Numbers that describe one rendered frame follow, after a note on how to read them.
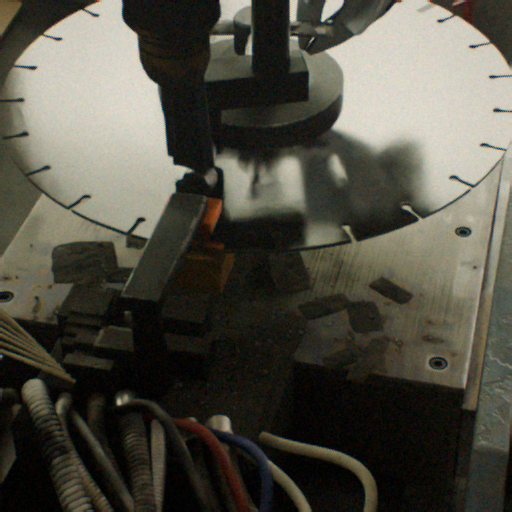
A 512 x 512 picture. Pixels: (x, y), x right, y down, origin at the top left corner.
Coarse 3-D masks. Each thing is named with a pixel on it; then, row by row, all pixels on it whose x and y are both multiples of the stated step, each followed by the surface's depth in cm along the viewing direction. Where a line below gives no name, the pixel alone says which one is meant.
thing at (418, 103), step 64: (64, 64) 84; (128, 64) 84; (384, 64) 84; (448, 64) 84; (0, 128) 78; (64, 128) 78; (128, 128) 78; (320, 128) 78; (384, 128) 78; (448, 128) 78; (64, 192) 73; (128, 192) 73; (192, 192) 73; (256, 192) 73; (320, 192) 73; (384, 192) 73; (448, 192) 73
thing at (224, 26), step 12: (240, 12) 78; (216, 24) 78; (228, 24) 78; (240, 24) 78; (300, 24) 78; (312, 24) 78; (324, 24) 78; (240, 36) 78; (300, 36) 79; (312, 36) 78; (324, 36) 78; (240, 48) 79
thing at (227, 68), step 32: (256, 0) 68; (288, 0) 69; (256, 32) 70; (288, 32) 70; (224, 64) 72; (256, 64) 71; (288, 64) 71; (160, 96) 71; (192, 96) 71; (224, 96) 71; (256, 96) 71; (288, 96) 72; (192, 128) 72; (192, 160) 73
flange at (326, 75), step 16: (224, 48) 84; (320, 64) 82; (336, 64) 82; (320, 80) 81; (336, 80) 81; (320, 96) 79; (336, 96) 79; (224, 112) 78; (240, 112) 78; (256, 112) 78; (272, 112) 78; (288, 112) 78; (304, 112) 78; (320, 112) 78; (224, 128) 77; (240, 128) 77; (256, 128) 77; (272, 128) 77; (288, 128) 77; (304, 128) 78
